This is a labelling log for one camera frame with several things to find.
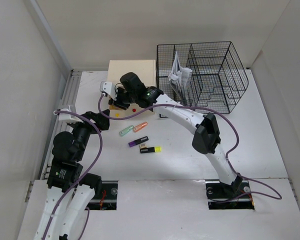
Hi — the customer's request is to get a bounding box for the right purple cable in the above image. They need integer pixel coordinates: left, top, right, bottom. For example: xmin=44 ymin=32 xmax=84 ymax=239
xmin=97 ymin=92 xmax=283 ymax=201

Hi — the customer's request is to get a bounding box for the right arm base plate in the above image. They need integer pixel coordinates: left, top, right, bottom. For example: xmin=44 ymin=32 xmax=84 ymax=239
xmin=205 ymin=179 xmax=255 ymax=210

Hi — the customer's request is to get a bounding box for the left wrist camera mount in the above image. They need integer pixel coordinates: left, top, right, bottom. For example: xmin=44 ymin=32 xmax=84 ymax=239
xmin=53 ymin=104 xmax=83 ymax=124

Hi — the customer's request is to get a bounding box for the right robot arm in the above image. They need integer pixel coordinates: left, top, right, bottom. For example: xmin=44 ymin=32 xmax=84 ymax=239
xmin=100 ymin=72 xmax=242 ymax=197

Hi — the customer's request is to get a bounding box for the yellow cap black highlighter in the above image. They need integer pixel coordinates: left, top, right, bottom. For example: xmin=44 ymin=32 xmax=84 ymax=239
xmin=139 ymin=146 xmax=162 ymax=154

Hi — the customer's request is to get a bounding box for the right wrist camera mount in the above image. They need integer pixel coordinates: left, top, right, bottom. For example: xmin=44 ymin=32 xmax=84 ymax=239
xmin=99 ymin=81 xmax=117 ymax=99

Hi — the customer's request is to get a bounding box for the purple cable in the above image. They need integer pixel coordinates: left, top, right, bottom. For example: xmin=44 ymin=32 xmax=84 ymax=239
xmin=34 ymin=112 xmax=104 ymax=240
xmin=97 ymin=92 xmax=283 ymax=201

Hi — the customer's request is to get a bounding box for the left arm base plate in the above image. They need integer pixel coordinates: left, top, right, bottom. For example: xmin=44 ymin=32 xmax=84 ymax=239
xmin=87 ymin=181 xmax=119 ymax=211

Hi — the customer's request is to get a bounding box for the orange translucent highlighter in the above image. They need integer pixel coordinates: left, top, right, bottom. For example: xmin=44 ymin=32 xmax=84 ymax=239
xmin=133 ymin=121 xmax=148 ymax=133

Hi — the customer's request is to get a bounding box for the purple cap black highlighter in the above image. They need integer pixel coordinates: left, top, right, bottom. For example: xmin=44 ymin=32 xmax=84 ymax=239
xmin=128 ymin=136 xmax=149 ymax=148

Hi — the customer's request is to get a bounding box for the black wire mesh organizer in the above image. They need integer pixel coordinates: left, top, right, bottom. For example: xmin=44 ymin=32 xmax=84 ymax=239
xmin=156 ymin=41 xmax=249 ymax=119

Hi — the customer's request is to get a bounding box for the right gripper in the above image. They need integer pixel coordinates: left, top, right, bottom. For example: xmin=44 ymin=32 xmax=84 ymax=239
xmin=108 ymin=86 xmax=137 ymax=111

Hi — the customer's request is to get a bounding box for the aluminium rail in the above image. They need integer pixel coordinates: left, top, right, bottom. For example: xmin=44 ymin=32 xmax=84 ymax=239
xmin=38 ymin=69 xmax=82 ymax=180

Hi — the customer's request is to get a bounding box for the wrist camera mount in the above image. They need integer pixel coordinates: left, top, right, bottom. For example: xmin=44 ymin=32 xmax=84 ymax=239
xmin=99 ymin=81 xmax=117 ymax=99
xmin=53 ymin=104 xmax=83 ymax=124

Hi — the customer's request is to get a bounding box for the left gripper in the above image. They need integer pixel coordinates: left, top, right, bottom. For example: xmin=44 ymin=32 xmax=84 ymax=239
xmin=69 ymin=108 xmax=109 ymax=161

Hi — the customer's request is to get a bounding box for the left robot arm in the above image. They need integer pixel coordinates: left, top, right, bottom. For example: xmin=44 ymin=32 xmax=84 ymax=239
xmin=34 ymin=109 xmax=110 ymax=240

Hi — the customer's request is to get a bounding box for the green translucent highlighter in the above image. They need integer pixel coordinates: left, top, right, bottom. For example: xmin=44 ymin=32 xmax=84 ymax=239
xmin=119 ymin=125 xmax=134 ymax=137

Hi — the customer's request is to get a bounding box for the white eraser with barcode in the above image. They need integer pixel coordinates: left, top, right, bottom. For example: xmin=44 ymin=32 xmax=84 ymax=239
xmin=139 ymin=143 xmax=147 ymax=150

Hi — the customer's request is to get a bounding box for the cream drawer cabinet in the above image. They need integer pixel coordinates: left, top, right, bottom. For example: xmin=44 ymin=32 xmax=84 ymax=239
xmin=107 ymin=59 xmax=156 ymax=119

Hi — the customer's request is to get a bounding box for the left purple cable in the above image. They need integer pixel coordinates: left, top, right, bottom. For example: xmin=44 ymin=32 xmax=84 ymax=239
xmin=34 ymin=112 xmax=104 ymax=240

